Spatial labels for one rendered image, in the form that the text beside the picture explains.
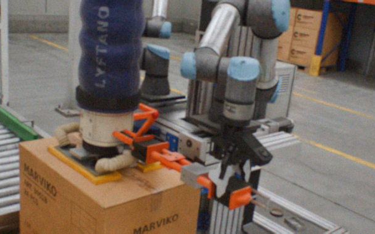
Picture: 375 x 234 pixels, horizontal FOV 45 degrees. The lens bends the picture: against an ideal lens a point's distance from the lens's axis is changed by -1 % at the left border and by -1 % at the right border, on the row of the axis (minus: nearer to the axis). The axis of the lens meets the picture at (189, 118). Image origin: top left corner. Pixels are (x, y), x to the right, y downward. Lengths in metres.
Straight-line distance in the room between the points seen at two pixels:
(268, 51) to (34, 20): 10.01
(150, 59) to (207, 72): 1.01
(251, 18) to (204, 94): 0.67
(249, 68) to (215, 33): 0.28
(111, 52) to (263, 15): 0.51
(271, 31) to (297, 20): 8.20
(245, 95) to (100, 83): 0.56
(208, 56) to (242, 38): 0.87
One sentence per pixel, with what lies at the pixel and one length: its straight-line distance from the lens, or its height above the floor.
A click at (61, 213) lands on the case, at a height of 0.80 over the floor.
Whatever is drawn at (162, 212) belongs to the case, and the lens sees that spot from 1.54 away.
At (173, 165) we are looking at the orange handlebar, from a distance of 1.35.
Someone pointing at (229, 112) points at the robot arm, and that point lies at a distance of 1.16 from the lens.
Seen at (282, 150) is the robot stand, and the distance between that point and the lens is 2.04.
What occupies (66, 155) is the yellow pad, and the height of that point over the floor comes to 0.96.
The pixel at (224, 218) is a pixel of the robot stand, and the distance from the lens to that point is 2.45.
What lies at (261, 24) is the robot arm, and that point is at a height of 1.48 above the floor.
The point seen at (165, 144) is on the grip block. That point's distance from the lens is 1.45.
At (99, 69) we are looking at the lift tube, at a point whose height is 1.30.
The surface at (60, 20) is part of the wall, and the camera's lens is 11.73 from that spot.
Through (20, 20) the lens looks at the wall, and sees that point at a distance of 11.33.
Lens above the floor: 1.61
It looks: 17 degrees down
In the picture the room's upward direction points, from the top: 6 degrees clockwise
